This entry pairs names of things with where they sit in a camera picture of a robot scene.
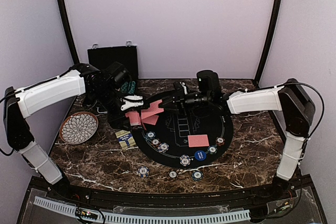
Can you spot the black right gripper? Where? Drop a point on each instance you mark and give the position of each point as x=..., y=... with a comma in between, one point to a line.
x=178, y=101

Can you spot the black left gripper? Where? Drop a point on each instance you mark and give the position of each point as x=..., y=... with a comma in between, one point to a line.
x=116, y=120

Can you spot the red card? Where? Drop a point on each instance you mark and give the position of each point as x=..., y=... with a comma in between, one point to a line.
x=198, y=140
x=152, y=120
x=152, y=110

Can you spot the orange chip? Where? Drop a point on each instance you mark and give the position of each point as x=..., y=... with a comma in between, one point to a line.
x=155, y=142

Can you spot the red chip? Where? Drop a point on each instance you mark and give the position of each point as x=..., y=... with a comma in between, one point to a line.
x=220, y=141

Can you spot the blue white chip stack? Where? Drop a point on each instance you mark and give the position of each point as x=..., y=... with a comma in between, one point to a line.
x=143, y=172

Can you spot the blue small blind button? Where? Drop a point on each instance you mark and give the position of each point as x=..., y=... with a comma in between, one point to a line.
x=200, y=155

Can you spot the white blue chip bottom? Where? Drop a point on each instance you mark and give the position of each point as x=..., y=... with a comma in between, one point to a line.
x=185, y=160

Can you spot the brown white chip stack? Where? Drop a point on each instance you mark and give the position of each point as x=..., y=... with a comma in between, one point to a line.
x=172, y=175

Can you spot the teal blue chip stack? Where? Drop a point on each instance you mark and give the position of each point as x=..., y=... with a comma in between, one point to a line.
x=197, y=175

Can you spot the red playing card deck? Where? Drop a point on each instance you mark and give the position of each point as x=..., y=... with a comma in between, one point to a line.
x=134, y=118

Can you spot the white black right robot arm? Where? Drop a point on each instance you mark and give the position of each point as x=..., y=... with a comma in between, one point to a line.
x=288, y=98

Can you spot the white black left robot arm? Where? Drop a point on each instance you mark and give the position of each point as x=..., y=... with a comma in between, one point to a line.
x=19, y=104

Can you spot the teal chip row right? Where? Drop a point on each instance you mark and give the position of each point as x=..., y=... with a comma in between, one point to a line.
x=132, y=86

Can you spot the teal chip row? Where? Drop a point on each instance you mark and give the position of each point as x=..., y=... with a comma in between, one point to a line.
x=125, y=87
x=132, y=86

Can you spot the teal chip row left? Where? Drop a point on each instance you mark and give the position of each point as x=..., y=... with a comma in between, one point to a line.
x=125, y=87

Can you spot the gold blue card box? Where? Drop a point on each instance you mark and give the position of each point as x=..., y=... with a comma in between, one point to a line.
x=125, y=139

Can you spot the round black poker mat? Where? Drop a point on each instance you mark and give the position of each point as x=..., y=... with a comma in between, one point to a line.
x=174, y=129

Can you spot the floral ceramic plate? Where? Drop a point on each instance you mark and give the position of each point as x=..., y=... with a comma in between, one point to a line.
x=78, y=128

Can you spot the black poker chip case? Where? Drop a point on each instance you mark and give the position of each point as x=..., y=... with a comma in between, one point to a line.
x=113, y=58

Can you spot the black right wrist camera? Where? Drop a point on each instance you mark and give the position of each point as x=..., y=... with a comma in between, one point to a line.
x=208, y=83

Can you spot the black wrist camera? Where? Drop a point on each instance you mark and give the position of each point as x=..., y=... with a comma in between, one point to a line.
x=118, y=74
x=208, y=83

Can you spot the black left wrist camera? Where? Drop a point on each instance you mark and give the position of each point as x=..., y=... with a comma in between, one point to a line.
x=118, y=74

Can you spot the white cable duct strip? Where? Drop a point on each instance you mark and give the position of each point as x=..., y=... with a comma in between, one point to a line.
x=142, y=215

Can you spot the black left frame post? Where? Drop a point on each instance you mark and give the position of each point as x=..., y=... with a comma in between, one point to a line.
x=68, y=32

